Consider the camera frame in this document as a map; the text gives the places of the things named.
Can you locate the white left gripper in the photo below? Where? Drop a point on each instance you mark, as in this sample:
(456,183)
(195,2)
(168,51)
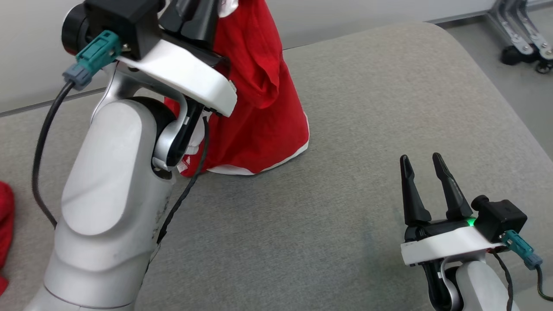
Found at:
(190,73)

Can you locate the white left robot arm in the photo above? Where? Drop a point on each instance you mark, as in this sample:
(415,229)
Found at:
(108,172)

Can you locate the red Bulls jersey white sleeves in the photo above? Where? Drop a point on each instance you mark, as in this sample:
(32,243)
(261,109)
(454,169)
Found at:
(5,224)

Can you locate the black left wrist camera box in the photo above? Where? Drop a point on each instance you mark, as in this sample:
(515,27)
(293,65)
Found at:
(125,21)

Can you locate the red shorts with white trim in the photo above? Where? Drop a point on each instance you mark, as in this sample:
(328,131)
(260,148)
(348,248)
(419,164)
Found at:
(259,108)

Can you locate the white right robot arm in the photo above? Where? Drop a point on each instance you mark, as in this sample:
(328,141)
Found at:
(479,289)

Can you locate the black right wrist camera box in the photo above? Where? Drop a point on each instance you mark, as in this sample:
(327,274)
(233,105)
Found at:
(501,220)

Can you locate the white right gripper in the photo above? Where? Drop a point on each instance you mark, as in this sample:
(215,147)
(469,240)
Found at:
(445,244)

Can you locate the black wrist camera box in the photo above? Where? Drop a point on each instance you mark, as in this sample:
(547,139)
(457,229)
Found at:
(501,220)
(125,21)

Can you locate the metal stand with castors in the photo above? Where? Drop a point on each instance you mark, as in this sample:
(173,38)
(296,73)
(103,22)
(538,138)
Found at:
(516,43)

